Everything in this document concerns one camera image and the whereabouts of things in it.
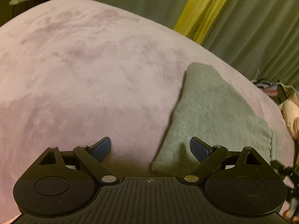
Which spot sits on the yellow curtain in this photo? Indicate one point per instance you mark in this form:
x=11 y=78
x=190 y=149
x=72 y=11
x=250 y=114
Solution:
x=197 y=18

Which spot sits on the grey pants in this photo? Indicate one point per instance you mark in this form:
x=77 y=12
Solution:
x=213 y=111

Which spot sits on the pink bed blanket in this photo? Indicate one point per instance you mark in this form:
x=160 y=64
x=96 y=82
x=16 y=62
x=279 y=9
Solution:
x=74 y=71

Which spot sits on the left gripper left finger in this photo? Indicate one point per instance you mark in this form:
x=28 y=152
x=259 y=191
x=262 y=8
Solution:
x=59 y=183

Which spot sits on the grey curtain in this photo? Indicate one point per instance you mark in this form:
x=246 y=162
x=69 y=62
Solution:
x=259 y=38

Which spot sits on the person's right hand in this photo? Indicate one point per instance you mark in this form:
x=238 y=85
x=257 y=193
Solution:
x=290 y=112

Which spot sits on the cluttered items beside bed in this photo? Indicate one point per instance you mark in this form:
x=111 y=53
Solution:
x=277 y=91

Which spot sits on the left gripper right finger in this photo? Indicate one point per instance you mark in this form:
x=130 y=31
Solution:
x=238 y=183

